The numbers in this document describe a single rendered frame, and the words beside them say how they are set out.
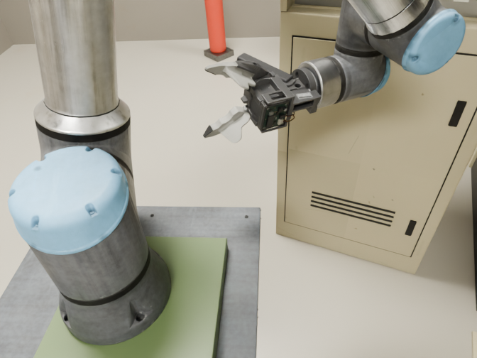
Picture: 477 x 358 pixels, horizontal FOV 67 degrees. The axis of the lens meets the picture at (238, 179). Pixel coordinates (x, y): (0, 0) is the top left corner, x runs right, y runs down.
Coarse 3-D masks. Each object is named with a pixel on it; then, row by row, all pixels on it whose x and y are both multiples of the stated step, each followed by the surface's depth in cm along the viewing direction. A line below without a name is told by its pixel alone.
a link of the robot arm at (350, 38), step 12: (348, 12) 62; (348, 24) 63; (360, 24) 59; (336, 36) 67; (348, 36) 64; (360, 36) 61; (336, 48) 68; (348, 48) 65; (360, 48) 64; (372, 48) 64
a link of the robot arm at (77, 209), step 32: (64, 160) 51; (96, 160) 51; (32, 192) 47; (64, 192) 47; (96, 192) 46; (128, 192) 51; (32, 224) 44; (64, 224) 44; (96, 224) 46; (128, 224) 51; (64, 256) 47; (96, 256) 48; (128, 256) 53; (64, 288) 52; (96, 288) 52
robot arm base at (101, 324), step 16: (160, 256) 68; (144, 272) 58; (160, 272) 63; (128, 288) 56; (144, 288) 58; (160, 288) 62; (64, 304) 59; (80, 304) 54; (96, 304) 54; (112, 304) 55; (128, 304) 57; (144, 304) 58; (160, 304) 61; (64, 320) 59; (80, 320) 56; (96, 320) 56; (112, 320) 56; (128, 320) 57; (144, 320) 59; (80, 336) 58; (96, 336) 57; (112, 336) 57; (128, 336) 58
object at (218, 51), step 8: (208, 0) 256; (216, 0) 256; (208, 8) 260; (216, 8) 259; (208, 16) 264; (216, 16) 263; (208, 24) 269; (216, 24) 266; (208, 32) 274; (216, 32) 270; (224, 32) 275; (216, 40) 274; (224, 40) 278; (208, 48) 288; (216, 48) 278; (224, 48) 281; (208, 56) 286; (216, 56) 277; (224, 56) 281
